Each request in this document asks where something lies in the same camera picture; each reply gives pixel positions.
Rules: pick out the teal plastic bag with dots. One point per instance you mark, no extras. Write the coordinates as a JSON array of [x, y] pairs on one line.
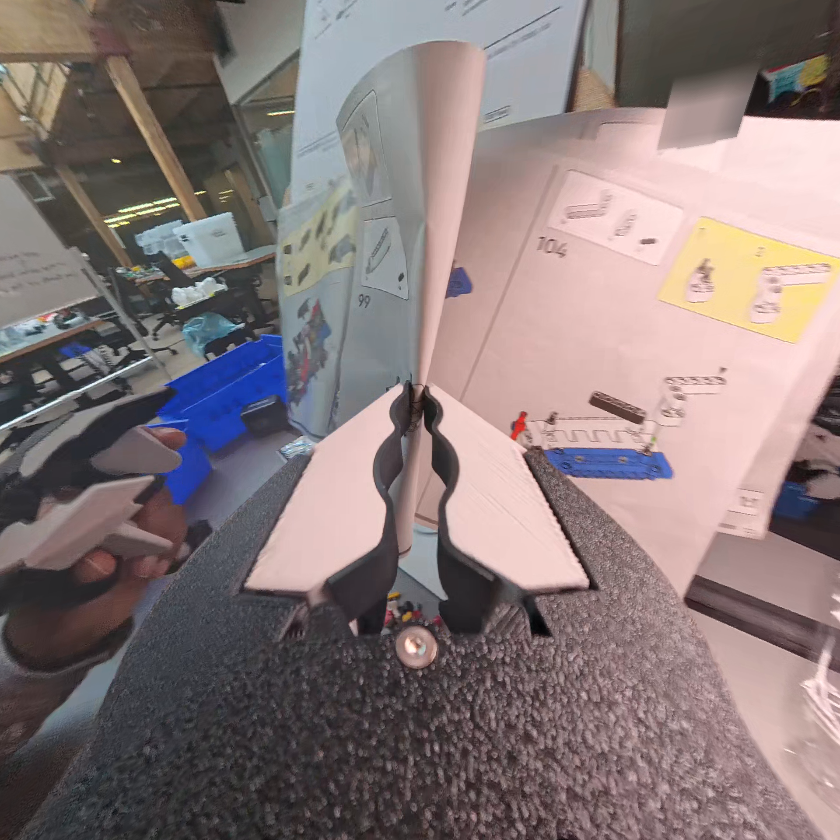
[[210, 334]]

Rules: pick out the grey desk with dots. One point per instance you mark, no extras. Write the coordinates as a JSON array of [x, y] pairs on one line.
[[748, 695]]

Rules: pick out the instruction booklet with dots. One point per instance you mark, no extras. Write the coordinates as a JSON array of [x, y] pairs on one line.
[[590, 295]]

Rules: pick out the person's left forearm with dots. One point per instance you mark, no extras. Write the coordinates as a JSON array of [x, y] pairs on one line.
[[26, 709]]

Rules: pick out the whiteboard on stand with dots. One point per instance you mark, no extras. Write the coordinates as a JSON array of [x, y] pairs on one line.
[[39, 262]]

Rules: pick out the long blue storage bin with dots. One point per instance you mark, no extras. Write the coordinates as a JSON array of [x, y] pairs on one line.
[[223, 387]]

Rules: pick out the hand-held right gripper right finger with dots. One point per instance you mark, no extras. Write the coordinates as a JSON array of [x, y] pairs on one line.
[[505, 518]]

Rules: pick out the black power bank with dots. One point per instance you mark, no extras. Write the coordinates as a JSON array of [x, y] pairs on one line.
[[266, 417]]

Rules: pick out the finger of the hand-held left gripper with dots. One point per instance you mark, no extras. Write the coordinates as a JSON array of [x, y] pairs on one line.
[[72, 525], [138, 453]]

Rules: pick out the person's left hand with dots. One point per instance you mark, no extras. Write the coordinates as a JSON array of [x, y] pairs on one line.
[[65, 630]]

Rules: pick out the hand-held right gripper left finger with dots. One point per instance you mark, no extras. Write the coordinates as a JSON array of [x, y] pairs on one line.
[[315, 525]]

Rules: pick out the black toy set box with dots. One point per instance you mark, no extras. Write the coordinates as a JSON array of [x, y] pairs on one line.
[[814, 459]]

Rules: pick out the white plastic bag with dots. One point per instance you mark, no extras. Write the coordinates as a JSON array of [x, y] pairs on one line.
[[200, 292]]

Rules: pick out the clear plastic bags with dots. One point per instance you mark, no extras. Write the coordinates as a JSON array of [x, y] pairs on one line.
[[823, 722]]

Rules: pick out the blue storage bin with tag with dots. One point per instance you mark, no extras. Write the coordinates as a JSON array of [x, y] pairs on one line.
[[187, 472]]

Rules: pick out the white storage box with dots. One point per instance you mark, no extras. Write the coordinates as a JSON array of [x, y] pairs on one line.
[[210, 239]]

